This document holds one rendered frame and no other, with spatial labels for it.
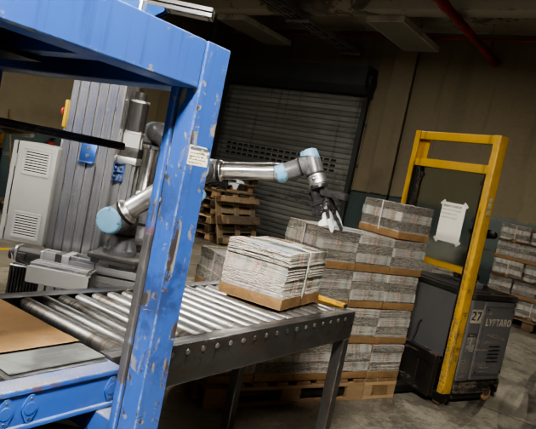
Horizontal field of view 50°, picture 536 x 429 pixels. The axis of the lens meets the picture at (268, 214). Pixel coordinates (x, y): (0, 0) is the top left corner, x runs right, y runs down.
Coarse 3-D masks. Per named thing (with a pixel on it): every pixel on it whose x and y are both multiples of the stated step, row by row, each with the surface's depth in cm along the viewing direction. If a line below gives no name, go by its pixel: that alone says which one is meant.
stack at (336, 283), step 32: (224, 256) 309; (320, 288) 337; (352, 288) 351; (384, 288) 366; (320, 352) 346; (352, 352) 360; (192, 384) 320; (256, 384) 324; (288, 384) 339; (320, 384) 350; (352, 384) 364
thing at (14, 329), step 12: (0, 300) 165; (0, 312) 155; (12, 312) 157; (24, 312) 159; (0, 324) 146; (12, 324) 148; (24, 324) 149; (36, 324) 151; (48, 324) 153; (0, 336) 138; (12, 336) 139; (24, 336) 141; (36, 336) 143; (48, 336) 144; (60, 336) 146; (0, 348) 131; (12, 348) 132; (24, 348) 133
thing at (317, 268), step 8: (272, 240) 249; (280, 240) 252; (304, 248) 244; (312, 248) 250; (320, 256) 243; (312, 264) 237; (320, 264) 245; (312, 272) 240; (320, 272) 247; (312, 280) 244; (320, 280) 251; (312, 288) 245
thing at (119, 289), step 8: (216, 280) 255; (96, 288) 201; (104, 288) 203; (112, 288) 205; (120, 288) 207; (128, 288) 210; (0, 296) 169; (8, 296) 170; (16, 296) 172; (24, 296) 174; (32, 296) 176; (40, 296) 178; (56, 296) 183; (72, 296) 188; (16, 304) 172
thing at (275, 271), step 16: (240, 240) 228; (256, 240) 235; (240, 256) 228; (256, 256) 224; (272, 256) 221; (288, 256) 217; (304, 256) 228; (224, 272) 231; (240, 272) 228; (256, 272) 225; (272, 272) 221; (288, 272) 219; (256, 288) 224; (272, 288) 221; (288, 288) 223
